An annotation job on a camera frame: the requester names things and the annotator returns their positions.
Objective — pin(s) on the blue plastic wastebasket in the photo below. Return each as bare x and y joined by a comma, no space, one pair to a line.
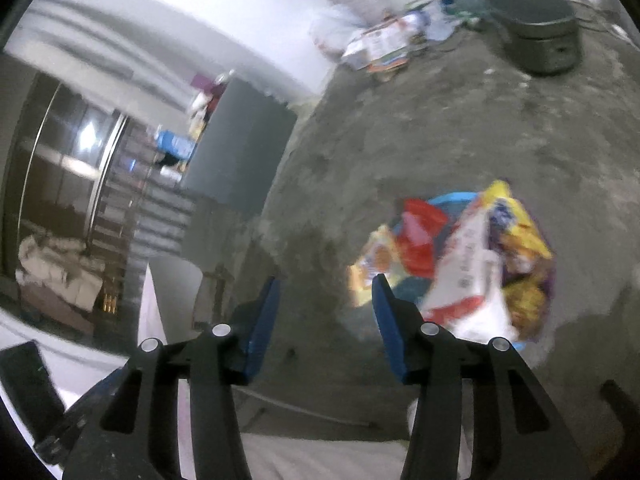
452,200

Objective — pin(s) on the cluster of small packets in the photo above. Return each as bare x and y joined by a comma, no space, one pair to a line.
205,110

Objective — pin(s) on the yellow noodle snack packet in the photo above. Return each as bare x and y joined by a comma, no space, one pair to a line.
525,300

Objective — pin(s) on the grey cabinet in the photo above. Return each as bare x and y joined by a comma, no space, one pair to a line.
240,145

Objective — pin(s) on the beige hanging coat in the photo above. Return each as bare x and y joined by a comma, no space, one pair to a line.
60,270

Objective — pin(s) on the red plastic bag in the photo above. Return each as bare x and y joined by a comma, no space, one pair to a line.
420,235

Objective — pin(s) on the white plastic bag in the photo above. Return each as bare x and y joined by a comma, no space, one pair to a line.
332,30

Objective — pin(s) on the blue detergent bottle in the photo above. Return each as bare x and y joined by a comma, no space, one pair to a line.
175,144

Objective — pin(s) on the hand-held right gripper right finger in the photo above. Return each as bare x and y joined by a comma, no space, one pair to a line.
390,335

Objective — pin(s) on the purple box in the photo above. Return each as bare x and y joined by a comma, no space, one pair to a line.
202,82

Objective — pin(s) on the orange snack packet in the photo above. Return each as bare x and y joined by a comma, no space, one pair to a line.
377,255

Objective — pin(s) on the pile of printed cartons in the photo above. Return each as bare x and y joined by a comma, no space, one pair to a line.
395,35

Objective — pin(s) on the white red paper bag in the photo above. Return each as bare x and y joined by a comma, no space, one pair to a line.
470,270

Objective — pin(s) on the black bag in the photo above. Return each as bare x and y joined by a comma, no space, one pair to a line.
169,160

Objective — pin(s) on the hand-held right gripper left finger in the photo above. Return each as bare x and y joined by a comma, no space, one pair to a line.
260,335

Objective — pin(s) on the black rice cooker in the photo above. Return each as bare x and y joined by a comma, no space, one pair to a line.
537,25

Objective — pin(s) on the metal railing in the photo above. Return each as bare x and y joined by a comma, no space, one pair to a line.
150,210

